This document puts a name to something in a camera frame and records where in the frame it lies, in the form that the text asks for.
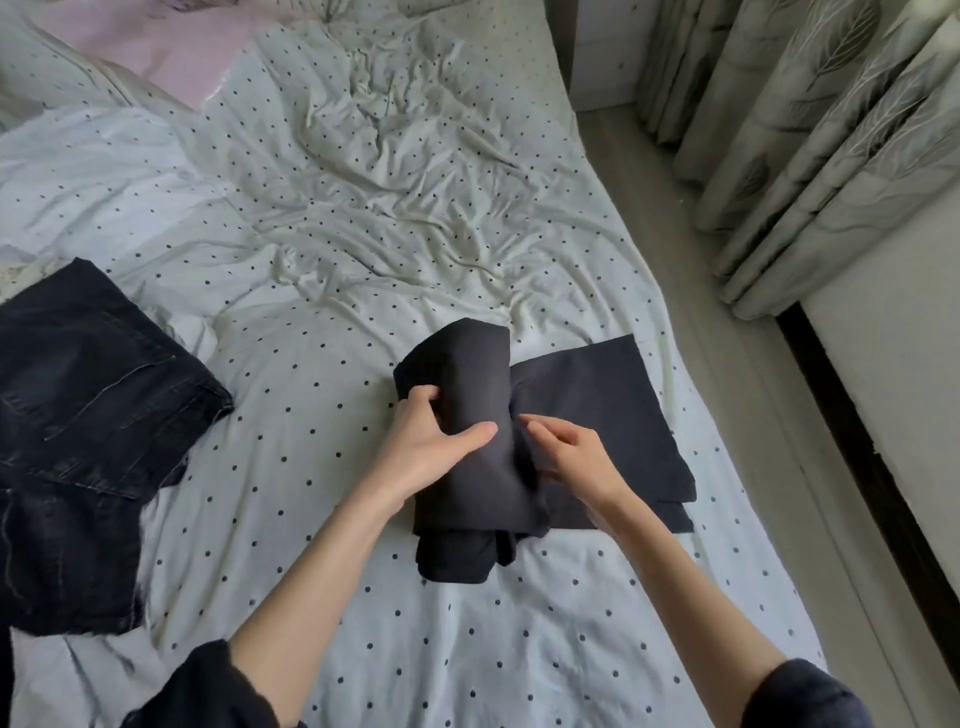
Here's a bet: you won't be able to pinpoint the person's left hand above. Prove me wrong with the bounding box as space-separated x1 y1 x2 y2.
364 384 500 512

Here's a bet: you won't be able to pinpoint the person's right hand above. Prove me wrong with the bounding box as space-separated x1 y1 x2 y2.
517 414 639 527

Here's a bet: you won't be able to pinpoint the black soft trousers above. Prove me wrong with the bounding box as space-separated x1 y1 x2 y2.
393 318 699 584

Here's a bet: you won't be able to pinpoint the person's right forearm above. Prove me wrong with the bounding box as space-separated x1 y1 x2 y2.
600 487 879 728

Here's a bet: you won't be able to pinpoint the person's left forearm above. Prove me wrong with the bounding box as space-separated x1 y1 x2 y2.
127 480 452 728

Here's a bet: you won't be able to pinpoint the white dotted bed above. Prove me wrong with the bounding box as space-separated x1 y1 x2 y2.
0 0 827 728

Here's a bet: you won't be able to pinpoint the white bedside cabinet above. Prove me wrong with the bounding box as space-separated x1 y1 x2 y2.
547 0 662 114

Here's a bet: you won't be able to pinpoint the pink pillow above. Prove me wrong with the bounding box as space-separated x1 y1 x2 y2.
30 0 279 110

